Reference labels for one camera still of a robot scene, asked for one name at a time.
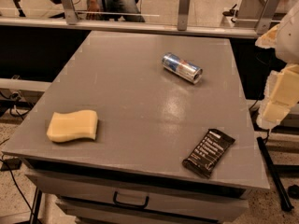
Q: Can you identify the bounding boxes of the yellow sponge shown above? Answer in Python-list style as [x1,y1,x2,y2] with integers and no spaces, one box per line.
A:
[47,110,98,143]

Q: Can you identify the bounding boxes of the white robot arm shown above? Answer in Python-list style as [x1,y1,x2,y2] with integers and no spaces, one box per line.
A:
[255,2,299,130]

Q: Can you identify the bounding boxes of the black rxbar chocolate wrapper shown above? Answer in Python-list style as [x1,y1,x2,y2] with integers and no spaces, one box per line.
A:
[182,129,235,178]

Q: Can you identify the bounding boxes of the silver blue redbull can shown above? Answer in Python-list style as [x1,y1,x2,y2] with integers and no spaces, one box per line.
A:
[162,52,203,84]

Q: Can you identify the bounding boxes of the black pole on floor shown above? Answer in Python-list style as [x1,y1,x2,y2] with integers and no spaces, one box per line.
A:
[257,137,293,212]

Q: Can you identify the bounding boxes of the grey metal rail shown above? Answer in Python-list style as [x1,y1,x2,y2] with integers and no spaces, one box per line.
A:
[0,0,285,39]

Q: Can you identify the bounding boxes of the black floor cable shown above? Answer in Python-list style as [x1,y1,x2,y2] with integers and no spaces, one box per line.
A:
[0,154,35,215]

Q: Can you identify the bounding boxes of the black drawer handle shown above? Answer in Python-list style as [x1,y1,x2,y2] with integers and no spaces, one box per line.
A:
[113,191,150,209]

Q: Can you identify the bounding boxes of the grey lower drawer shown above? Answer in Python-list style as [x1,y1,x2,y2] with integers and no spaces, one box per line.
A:
[56,199,219,224]

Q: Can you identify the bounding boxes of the grey top drawer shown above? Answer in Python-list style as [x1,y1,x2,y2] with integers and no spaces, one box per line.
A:
[26,170,249,224]

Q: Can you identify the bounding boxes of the seated person in jeans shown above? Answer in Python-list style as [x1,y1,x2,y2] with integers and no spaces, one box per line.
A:
[86,0,145,22]

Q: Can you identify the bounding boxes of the grey drawer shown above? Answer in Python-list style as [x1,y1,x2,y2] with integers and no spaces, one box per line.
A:
[56,199,219,224]
[26,170,249,224]

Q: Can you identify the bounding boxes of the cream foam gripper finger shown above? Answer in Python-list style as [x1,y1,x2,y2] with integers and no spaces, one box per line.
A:
[256,63,299,130]
[255,25,278,49]

